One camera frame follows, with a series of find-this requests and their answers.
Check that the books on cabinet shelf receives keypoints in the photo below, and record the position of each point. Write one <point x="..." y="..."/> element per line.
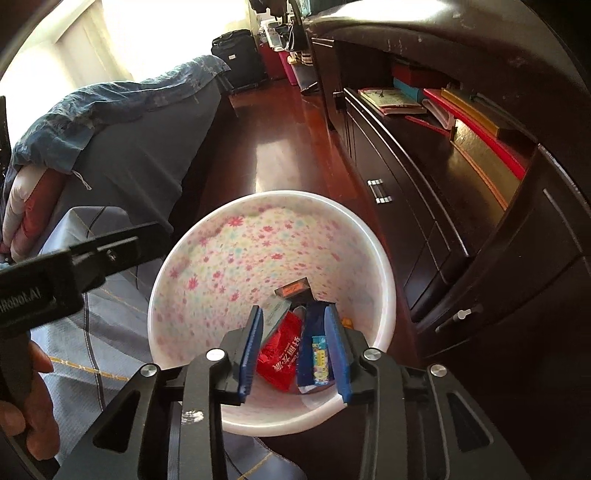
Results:
<point x="480" y="134"/>

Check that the red storage box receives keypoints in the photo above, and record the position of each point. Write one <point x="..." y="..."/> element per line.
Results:
<point x="268" y="60"/>

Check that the teal box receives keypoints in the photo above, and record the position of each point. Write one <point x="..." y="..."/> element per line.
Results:
<point x="411" y="90"/>

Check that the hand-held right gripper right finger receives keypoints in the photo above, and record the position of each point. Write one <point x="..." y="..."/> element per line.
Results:
<point x="339" y="355"/>

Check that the orange peel piece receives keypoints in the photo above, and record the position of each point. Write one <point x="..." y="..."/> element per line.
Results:
<point x="346" y="323"/>

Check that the dark red box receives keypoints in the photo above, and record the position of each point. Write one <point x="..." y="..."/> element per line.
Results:
<point x="415" y="73"/>

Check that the blue patterned blanket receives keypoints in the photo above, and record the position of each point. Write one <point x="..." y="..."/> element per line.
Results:
<point x="106" y="110"/>

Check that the pink and red pillow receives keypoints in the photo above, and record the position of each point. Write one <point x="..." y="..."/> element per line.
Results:
<point x="27" y="207"/>

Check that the pink storage box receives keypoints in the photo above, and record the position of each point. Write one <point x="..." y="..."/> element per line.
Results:
<point x="287" y="69"/>

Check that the black and orange packet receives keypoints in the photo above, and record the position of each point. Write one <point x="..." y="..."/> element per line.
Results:
<point x="295" y="290"/>

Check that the dark wooden cabinet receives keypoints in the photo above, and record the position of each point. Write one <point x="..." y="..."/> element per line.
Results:
<point x="531" y="286"/>

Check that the white flower-print bin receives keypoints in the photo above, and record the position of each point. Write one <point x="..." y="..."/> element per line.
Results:
<point x="221" y="258"/>

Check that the gold flat box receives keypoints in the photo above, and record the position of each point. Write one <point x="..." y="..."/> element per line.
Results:
<point x="485" y="170"/>

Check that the person's left hand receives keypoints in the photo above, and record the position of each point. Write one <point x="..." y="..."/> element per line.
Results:
<point x="44" y="415"/>

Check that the dark blue wrapper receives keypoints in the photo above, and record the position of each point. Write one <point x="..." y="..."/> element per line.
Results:
<point x="310" y="332"/>

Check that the grey bed sheet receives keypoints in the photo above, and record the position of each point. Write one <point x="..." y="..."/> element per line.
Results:
<point x="152" y="166"/>

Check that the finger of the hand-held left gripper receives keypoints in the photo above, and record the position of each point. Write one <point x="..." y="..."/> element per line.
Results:
<point x="120" y="251"/>

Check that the grey packet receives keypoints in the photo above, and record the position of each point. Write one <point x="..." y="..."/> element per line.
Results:
<point x="274" y="318"/>

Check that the beige illustrated book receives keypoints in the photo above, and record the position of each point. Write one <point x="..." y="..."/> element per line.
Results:
<point x="390" y="99"/>

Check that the black suitcase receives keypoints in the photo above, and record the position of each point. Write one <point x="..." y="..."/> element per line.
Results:
<point x="238" y="60"/>

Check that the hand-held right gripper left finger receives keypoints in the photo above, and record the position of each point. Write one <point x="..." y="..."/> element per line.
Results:
<point x="249" y="355"/>

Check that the red wrapper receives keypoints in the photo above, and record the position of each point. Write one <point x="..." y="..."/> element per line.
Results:
<point x="279" y="355"/>

